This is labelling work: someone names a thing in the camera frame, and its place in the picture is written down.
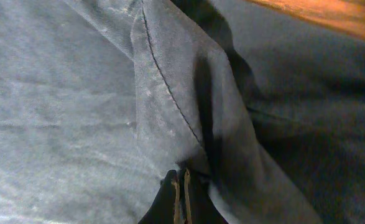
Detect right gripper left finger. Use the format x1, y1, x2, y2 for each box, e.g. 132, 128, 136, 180
138, 170, 180, 224

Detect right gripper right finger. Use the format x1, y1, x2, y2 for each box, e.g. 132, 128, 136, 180
183, 169, 228, 224

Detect blue denim shorts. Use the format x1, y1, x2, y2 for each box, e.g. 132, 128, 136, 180
0, 0, 365, 223

